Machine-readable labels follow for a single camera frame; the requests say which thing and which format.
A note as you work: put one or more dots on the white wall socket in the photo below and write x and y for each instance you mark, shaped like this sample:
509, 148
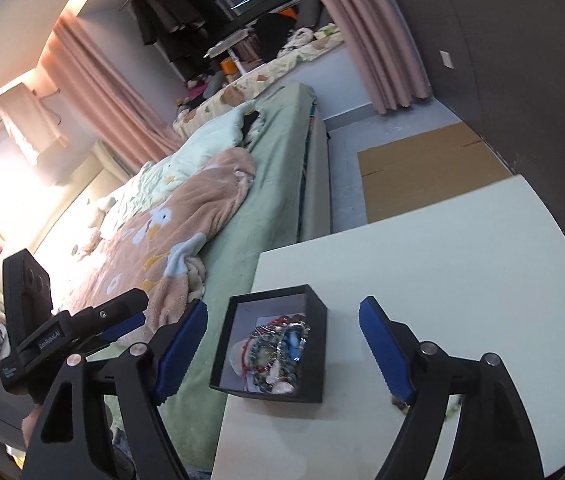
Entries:
446, 58

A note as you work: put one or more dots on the black square gift box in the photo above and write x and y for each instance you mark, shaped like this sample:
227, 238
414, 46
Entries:
317, 360

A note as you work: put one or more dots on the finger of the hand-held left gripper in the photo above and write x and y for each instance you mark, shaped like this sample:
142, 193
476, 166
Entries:
122, 330
122, 305

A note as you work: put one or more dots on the white low table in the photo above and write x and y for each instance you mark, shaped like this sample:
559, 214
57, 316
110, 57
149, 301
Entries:
462, 260

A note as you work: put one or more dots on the orange container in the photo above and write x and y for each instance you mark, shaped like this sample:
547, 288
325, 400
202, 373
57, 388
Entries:
227, 66

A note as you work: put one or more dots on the light green quilt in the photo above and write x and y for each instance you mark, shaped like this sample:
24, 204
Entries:
202, 140

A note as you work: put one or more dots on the cream hanging towel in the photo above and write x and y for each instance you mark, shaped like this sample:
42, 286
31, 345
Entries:
27, 120

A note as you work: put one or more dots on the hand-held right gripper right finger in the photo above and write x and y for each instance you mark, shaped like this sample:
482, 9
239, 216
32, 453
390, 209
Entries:
382, 345

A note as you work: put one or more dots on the cardboard floor sheets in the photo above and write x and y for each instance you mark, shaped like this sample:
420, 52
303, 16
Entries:
422, 170

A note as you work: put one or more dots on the dark brown wardrobe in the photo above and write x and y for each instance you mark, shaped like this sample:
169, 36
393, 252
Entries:
512, 60

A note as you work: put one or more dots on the pink floral fleece blanket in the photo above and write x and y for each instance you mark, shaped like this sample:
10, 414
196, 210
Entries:
187, 210

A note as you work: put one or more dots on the pink curtain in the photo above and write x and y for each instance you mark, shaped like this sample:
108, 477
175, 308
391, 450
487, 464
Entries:
377, 35
112, 105

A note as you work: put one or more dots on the person's left hand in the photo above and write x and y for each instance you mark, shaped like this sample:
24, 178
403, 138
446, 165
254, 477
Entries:
30, 427

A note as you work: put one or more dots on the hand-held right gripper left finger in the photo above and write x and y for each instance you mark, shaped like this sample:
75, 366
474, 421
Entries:
182, 350

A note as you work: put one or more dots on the beige bed headboard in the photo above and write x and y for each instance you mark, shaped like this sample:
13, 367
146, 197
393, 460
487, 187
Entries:
112, 160

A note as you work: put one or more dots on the small white folding table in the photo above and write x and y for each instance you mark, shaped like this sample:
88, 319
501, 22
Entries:
227, 45

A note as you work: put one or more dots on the bed with green sheet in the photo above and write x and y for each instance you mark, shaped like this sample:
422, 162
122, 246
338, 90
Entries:
262, 200

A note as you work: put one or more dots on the floral window seat cushion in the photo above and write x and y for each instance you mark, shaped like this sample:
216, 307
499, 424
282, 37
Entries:
262, 72

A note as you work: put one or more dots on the black cloth pile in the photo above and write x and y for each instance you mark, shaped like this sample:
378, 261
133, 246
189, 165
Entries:
272, 35

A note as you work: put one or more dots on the grey pillow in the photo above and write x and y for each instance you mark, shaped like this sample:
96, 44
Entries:
310, 12

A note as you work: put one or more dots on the dark hanging clothes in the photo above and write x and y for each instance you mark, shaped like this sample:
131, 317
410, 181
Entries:
162, 15

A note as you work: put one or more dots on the heap of plush toys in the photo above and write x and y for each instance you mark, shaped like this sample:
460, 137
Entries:
197, 92

